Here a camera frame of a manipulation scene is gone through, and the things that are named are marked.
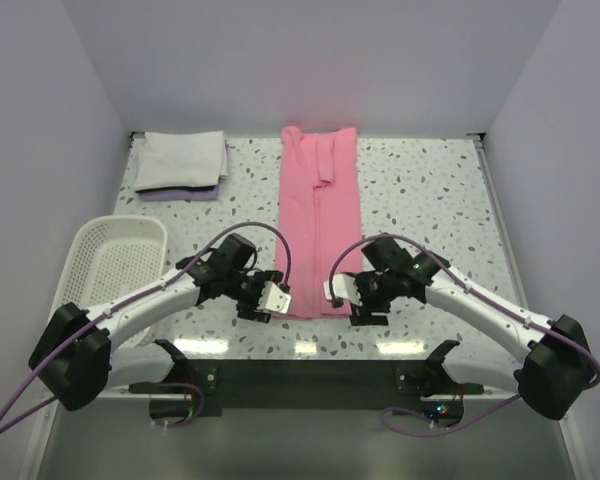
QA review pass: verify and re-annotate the pink t shirt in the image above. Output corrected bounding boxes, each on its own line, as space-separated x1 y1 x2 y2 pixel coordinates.
278 126 362 320

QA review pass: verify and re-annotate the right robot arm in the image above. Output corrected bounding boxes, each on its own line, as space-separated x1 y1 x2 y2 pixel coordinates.
324 235 600 420

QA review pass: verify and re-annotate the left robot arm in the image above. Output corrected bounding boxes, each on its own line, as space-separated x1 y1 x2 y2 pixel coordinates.
29 234 291 411

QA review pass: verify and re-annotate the folded purple t shirt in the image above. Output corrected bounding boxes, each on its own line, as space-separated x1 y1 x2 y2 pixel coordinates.
134 175 226 201

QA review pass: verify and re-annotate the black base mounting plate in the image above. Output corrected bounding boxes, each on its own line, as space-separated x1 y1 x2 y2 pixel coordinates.
129 341 484 424

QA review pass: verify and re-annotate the white perforated plastic basket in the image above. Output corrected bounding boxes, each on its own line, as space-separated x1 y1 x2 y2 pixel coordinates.
54 215 169 349

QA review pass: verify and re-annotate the folded white t shirt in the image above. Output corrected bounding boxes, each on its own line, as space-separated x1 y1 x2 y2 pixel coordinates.
134 131 228 192

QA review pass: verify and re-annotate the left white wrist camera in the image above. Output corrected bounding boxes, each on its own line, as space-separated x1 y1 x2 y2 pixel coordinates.
258 281 292 315

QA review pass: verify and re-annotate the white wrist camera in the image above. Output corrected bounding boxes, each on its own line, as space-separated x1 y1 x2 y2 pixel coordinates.
258 281 292 315
323 273 362 308

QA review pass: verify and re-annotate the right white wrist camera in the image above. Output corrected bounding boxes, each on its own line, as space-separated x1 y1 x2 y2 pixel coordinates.
323 273 362 308

